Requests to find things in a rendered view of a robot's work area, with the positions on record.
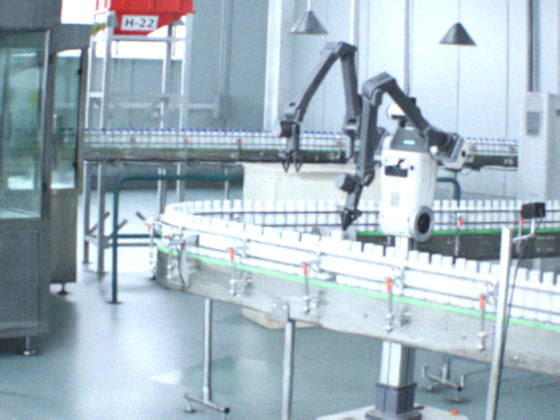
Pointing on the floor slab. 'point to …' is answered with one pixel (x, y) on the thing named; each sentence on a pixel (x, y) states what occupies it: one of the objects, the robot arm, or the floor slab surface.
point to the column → (278, 60)
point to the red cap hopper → (148, 17)
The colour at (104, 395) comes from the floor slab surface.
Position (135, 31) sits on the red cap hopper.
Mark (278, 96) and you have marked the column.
